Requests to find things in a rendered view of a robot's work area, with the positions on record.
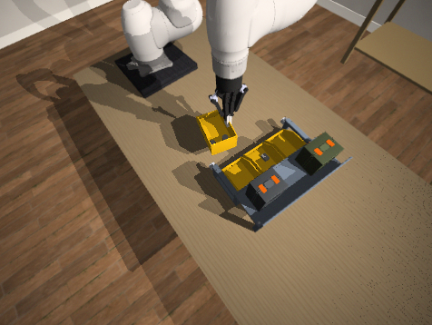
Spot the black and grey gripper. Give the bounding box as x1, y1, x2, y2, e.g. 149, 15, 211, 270
209, 74, 249, 128

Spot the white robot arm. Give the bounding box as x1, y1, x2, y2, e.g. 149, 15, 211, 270
121, 0, 317, 79

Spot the grey metal shelf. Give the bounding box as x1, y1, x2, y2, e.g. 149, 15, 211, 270
209, 117, 352, 232

